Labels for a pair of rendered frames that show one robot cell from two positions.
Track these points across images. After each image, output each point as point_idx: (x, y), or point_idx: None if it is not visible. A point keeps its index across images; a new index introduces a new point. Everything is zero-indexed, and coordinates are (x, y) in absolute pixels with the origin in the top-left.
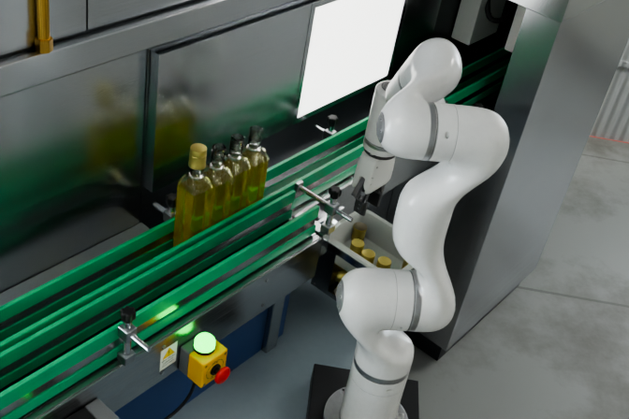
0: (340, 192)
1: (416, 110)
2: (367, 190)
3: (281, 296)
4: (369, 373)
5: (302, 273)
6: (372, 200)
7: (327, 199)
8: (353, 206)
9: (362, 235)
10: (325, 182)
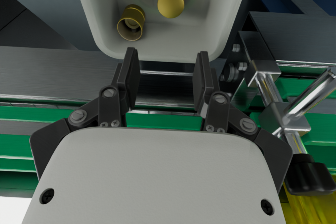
0: (321, 184)
1: None
2: (268, 168)
3: (329, 17)
4: None
5: (293, 26)
6: (137, 73)
7: (160, 100)
8: (93, 61)
9: (134, 14)
10: (154, 127)
